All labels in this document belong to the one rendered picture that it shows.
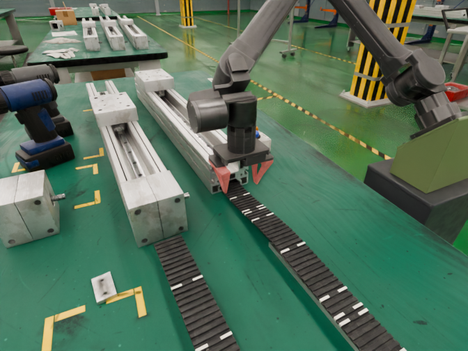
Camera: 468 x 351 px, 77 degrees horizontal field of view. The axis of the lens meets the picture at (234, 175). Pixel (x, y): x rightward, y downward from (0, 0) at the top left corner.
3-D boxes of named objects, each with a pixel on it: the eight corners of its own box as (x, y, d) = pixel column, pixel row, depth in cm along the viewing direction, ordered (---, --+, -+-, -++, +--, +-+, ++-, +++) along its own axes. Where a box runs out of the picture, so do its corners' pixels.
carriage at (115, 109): (140, 129, 86) (136, 106, 83) (100, 136, 82) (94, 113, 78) (129, 111, 98) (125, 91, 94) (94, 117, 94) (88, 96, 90)
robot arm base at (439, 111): (480, 114, 66) (430, 137, 77) (464, 83, 68) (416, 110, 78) (460, 119, 62) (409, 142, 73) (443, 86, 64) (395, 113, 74)
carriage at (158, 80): (175, 95, 112) (173, 77, 108) (147, 99, 108) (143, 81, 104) (164, 85, 124) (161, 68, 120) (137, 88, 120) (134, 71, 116)
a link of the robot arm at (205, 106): (242, 51, 53) (229, 79, 61) (180, 56, 49) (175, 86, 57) (264, 108, 51) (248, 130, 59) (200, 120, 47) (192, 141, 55)
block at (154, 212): (199, 226, 60) (196, 189, 55) (138, 248, 55) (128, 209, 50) (184, 202, 66) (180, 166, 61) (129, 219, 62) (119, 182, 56)
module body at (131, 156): (174, 205, 66) (170, 173, 61) (129, 219, 62) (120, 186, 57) (116, 100, 125) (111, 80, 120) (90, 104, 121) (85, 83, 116)
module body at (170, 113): (248, 183, 73) (248, 153, 68) (211, 194, 69) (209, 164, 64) (159, 94, 132) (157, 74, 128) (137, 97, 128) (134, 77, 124)
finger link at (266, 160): (229, 180, 67) (229, 144, 62) (256, 173, 70) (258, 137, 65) (243, 196, 62) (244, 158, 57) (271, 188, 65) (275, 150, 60)
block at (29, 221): (73, 229, 59) (57, 191, 54) (6, 248, 55) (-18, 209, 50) (71, 202, 67) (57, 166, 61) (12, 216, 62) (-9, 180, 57)
